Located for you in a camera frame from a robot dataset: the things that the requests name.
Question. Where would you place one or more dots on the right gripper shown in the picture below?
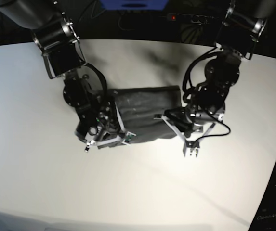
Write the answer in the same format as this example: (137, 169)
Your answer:
(99, 123)

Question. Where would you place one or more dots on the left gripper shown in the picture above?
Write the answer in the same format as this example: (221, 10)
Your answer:
(195, 116)

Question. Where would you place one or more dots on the dark grey T-shirt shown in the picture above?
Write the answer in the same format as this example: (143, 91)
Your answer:
(137, 108)

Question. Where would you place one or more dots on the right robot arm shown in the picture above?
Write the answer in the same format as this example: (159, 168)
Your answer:
(85, 86)

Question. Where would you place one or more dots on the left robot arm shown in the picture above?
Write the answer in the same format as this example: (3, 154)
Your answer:
(208, 79)

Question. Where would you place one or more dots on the black power strip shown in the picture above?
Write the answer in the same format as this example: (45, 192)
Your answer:
(192, 18)

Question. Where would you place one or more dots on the blue box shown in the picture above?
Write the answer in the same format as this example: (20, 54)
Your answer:
(134, 4)

